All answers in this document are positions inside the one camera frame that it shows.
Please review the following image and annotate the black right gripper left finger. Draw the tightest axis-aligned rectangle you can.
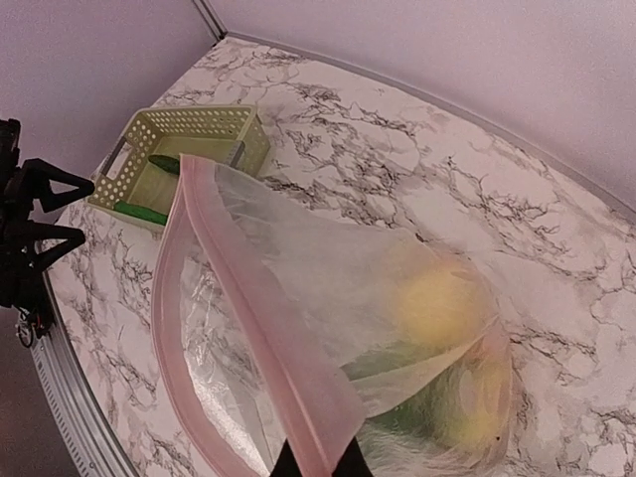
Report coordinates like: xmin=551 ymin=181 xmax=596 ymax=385
xmin=270 ymin=441 xmax=302 ymax=477

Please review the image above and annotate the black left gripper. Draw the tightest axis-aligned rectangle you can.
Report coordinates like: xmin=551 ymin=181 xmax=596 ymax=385
xmin=1 ymin=118 xmax=94 ymax=308

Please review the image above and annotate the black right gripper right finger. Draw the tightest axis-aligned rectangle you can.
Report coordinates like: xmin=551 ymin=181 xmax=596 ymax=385
xmin=332 ymin=438 xmax=373 ymax=477

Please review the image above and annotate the green bok choy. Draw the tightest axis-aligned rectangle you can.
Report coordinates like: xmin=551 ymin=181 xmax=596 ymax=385
xmin=342 ymin=340 xmax=472 ymax=420

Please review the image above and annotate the yellow lemon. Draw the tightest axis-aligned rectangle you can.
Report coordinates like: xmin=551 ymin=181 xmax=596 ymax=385
xmin=433 ymin=397 xmax=510 ymax=450
xmin=392 ymin=260 xmax=495 ymax=352

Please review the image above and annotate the clear zip top bag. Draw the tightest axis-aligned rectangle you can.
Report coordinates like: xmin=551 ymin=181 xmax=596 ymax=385
xmin=151 ymin=156 xmax=513 ymax=476

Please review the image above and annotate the pale green perforated basket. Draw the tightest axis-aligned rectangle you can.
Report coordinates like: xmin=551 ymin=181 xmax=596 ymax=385
xmin=86 ymin=105 xmax=270 ymax=231

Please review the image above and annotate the green cucumber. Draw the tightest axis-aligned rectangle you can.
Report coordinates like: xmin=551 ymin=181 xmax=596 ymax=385
xmin=113 ymin=154 xmax=180 ymax=226

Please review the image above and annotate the aluminium front frame rail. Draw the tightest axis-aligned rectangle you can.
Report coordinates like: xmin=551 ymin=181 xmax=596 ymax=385
xmin=31 ymin=276 xmax=138 ymax=477

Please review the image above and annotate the left aluminium corner post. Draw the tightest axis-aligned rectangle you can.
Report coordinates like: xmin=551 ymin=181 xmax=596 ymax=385
xmin=192 ymin=0 xmax=228 ymax=43

